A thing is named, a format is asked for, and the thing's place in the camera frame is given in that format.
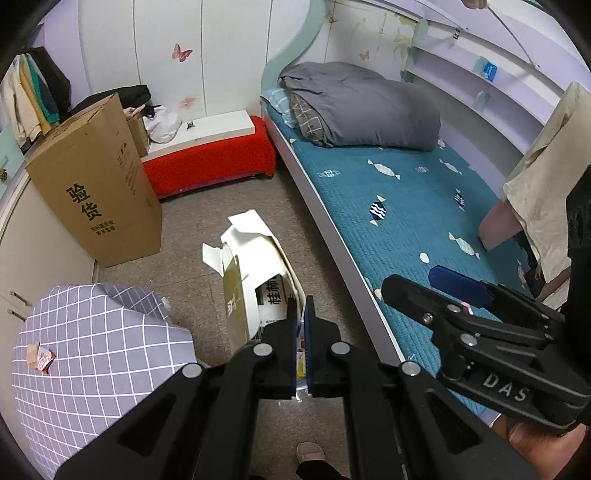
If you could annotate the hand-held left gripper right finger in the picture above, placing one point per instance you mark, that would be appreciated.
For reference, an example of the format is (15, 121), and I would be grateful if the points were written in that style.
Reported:
(310, 350)

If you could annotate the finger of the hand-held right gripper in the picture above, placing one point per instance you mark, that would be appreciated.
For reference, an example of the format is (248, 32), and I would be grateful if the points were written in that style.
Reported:
(457, 284)
(415, 300)

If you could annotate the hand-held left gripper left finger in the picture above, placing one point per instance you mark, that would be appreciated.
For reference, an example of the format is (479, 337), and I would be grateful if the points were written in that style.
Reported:
(281, 355)

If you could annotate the orange white plastic bag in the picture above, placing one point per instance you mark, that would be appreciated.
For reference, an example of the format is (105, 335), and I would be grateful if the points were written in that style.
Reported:
(300, 364)

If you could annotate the white green carton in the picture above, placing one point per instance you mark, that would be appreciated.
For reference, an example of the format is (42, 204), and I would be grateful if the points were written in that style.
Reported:
(272, 300)

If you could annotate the white olive carton box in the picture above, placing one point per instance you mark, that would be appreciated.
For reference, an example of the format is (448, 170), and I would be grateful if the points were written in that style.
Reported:
(240, 300)

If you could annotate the person's right hand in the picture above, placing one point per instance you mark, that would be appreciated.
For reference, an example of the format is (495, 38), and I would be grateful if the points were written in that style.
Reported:
(545, 452)

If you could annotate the person's bare leg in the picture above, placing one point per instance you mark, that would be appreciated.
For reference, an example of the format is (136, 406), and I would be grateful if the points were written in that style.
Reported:
(496, 226)

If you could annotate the teal bed sheet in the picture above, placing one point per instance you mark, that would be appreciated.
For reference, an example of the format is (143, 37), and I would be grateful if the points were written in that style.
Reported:
(392, 207)

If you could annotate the pink slipper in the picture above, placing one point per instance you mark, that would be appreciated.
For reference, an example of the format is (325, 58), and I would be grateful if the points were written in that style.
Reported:
(310, 451)

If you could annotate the beige shorts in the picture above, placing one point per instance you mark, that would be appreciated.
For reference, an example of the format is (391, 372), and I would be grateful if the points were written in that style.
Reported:
(545, 194)

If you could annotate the grey checked tablecloth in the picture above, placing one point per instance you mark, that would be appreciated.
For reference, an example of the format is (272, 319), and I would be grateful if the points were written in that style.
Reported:
(101, 360)

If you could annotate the grey quilt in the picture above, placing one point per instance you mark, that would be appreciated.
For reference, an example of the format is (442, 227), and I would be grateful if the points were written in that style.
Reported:
(369, 106)

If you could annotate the grey checked blanket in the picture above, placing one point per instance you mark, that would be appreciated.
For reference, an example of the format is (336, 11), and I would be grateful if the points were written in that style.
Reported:
(309, 117)

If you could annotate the red bench with white top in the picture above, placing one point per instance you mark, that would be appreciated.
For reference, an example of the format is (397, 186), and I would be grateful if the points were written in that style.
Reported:
(207, 157)

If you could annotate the blue card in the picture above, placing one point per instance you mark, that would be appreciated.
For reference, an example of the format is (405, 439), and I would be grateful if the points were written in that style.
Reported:
(489, 69)

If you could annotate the small red white wrapper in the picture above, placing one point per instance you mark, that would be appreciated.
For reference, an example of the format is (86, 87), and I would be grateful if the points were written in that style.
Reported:
(47, 360)

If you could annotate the light blue striped pillow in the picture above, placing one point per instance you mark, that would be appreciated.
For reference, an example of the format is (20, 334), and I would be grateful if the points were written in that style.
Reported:
(277, 99)

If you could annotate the small tan paper scrap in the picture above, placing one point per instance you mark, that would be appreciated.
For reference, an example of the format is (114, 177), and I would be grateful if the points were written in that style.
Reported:
(33, 355)

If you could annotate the thin metal rod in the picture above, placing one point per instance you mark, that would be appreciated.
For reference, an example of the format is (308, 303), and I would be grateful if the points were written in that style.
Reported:
(515, 37)

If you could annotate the large cardboard box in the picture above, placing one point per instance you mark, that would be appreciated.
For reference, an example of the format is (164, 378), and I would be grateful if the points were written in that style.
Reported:
(92, 184)

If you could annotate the cream cabinet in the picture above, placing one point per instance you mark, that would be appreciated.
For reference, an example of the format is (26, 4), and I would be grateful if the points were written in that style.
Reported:
(27, 240)

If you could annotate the mint curved headboard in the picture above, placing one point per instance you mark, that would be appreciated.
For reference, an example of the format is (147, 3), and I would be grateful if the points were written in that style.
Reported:
(304, 37)

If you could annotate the black bag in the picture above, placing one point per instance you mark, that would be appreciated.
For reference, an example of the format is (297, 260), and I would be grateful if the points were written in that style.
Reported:
(134, 94)

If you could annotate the mint drawer unit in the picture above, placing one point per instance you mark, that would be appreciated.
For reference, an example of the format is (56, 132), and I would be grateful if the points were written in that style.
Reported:
(9, 157)

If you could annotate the teal hanging shirt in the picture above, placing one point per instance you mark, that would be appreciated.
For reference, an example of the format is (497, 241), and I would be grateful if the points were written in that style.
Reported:
(44, 106)

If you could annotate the black hanging jacket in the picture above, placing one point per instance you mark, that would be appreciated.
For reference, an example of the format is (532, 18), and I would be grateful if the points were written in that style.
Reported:
(57, 83)

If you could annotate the beige hanging garment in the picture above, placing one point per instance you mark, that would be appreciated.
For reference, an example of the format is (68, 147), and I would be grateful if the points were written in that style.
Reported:
(16, 106)

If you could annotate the white bed frame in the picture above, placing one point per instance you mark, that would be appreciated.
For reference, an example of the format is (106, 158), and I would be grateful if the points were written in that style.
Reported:
(323, 226)

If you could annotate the lavender wall shelves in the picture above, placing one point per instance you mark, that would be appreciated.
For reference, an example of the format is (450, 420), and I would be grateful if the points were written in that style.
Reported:
(461, 87)

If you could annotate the pink butterfly wall decal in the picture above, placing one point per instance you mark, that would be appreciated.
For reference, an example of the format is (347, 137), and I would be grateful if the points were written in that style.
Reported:
(181, 51)

